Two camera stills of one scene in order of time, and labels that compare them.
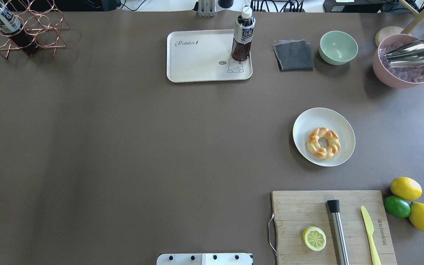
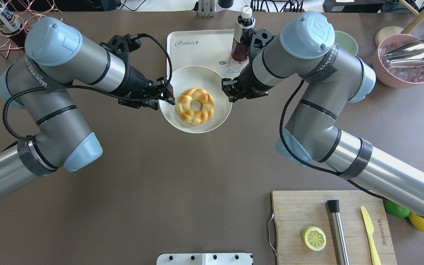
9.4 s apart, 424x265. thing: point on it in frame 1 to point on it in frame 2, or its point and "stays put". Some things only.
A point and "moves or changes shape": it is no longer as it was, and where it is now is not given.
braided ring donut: x=313 y=146 moves or changes shape
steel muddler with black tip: x=334 y=206 stays put
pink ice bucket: x=405 y=77 stays put
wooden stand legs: x=423 y=15 stays put
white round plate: x=313 y=118 moves or changes shape
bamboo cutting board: x=294 y=211 stays put
